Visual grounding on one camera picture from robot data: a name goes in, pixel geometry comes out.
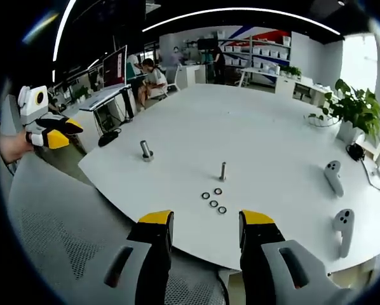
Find white office table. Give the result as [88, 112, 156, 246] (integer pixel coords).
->
[237, 66, 282, 88]

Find small green desk plants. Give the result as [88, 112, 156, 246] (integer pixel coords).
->
[280, 65, 302, 80]

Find white cabinet row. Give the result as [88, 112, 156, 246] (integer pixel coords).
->
[274, 74, 337, 107]

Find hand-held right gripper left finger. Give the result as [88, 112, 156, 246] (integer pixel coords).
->
[78, 209, 175, 305]

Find black monitor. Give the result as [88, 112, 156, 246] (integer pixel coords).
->
[196, 37, 216, 51]

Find thick metal threaded stud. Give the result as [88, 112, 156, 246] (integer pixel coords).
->
[139, 139, 155, 163]

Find open silver laptop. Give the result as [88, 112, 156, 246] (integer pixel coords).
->
[78, 44, 130, 112]

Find white handheld controller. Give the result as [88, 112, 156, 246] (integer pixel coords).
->
[332, 208, 355, 259]
[323, 160, 345, 198]

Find shelving with white bins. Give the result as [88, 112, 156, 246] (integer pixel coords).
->
[218, 30, 292, 72]

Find small black device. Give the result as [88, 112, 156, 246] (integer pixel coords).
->
[346, 143, 365, 161]

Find black laptop stand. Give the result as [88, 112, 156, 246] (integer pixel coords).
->
[93, 85, 137, 134]

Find narrow bright window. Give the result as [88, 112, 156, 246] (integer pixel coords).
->
[341, 33, 378, 93]

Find grey mesh office chair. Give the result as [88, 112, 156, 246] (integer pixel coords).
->
[5, 152, 229, 305]

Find curved ceiling light strip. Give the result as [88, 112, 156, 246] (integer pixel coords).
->
[142, 8, 342, 36]
[51, 0, 78, 63]

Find potted green plant white pot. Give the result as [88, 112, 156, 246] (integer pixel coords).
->
[306, 78, 380, 146]

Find black oval object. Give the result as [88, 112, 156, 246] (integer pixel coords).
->
[97, 130, 121, 147]

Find white counter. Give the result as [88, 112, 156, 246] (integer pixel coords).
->
[177, 63, 207, 90]

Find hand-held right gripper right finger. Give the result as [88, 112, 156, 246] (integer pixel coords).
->
[239, 209, 353, 305]

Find thin black device cable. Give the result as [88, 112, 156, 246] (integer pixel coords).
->
[360, 157, 380, 193]

